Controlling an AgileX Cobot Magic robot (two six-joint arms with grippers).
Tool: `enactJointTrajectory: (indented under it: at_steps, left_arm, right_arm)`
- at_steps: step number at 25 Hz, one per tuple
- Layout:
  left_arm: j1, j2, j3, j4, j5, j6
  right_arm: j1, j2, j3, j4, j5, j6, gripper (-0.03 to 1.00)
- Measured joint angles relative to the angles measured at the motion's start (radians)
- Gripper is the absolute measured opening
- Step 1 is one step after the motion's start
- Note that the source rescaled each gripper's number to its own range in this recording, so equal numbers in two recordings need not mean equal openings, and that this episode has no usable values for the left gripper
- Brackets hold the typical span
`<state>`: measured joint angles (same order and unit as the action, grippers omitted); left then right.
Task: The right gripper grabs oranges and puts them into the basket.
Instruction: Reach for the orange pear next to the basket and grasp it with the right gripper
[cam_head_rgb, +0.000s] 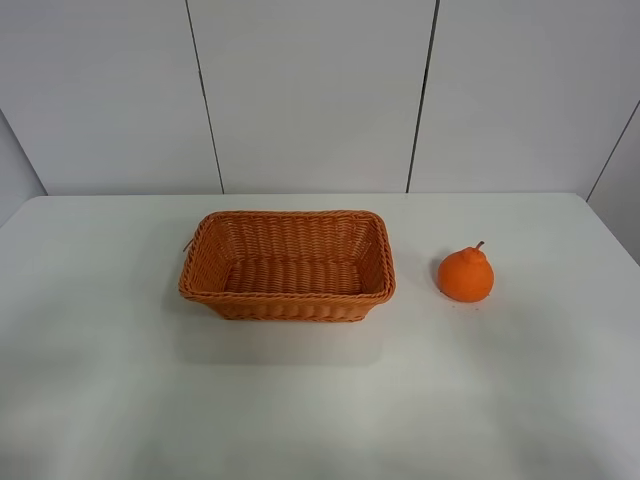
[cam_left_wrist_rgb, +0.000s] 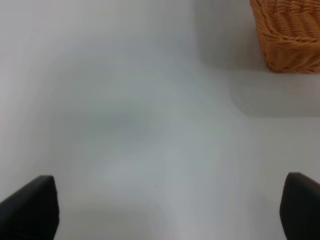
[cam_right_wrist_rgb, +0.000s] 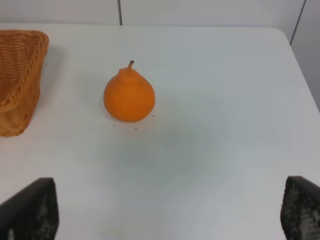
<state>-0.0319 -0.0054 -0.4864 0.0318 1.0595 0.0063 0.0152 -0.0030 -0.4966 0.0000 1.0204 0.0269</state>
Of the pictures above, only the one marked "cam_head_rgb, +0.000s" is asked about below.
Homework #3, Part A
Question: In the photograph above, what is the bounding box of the orange with stem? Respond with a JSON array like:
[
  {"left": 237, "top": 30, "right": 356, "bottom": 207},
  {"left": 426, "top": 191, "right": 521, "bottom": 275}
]
[{"left": 437, "top": 241, "right": 495, "bottom": 303}]

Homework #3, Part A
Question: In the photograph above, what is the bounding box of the orange woven plastic basket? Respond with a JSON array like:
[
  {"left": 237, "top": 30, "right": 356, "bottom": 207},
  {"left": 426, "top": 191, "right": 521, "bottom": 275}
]
[{"left": 178, "top": 210, "right": 396, "bottom": 322}]

